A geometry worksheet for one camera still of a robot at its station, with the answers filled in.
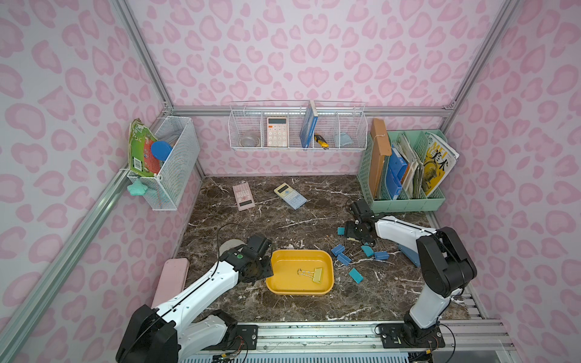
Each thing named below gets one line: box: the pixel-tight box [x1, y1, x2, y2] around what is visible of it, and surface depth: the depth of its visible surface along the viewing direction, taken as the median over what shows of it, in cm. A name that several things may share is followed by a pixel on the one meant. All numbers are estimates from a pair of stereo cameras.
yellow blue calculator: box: [273, 182, 308, 211], surface depth 112 cm
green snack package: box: [127, 117, 162, 177], surface depth 72 cm
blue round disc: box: [151, 140, 173, 162], surface depth 77 cm
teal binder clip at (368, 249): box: [360, 242, 375, 258], surface depth 94 cm
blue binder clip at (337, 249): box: [330, 244, 346, 258], surface depth 94 cm
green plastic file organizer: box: [357, 129, 448, 214], surface depth 102 cm
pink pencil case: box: [151, 257, 190, 309], surface depth 88 cm
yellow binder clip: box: [296, 267, 323, 284], surface depth 87 cm
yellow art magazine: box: [421, 131, 460, 198], surface depth 100 cm
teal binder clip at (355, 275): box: [347, 267, 364, 285], surface depth 87 cm
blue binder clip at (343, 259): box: [337, 252, 352, 267], surface depth 91 cm
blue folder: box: [385, 145, 408, 201], surface depth 99 cm
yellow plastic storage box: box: [266, 249, 335, 296], surface depth 88 cm
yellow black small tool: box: [313, 133, 330, 150], surface depth 94 cm
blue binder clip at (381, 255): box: [374, 251, 390, 261], surface depth 93 cm
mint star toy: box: [127, 176, 149, 196], surface depth 64 cm
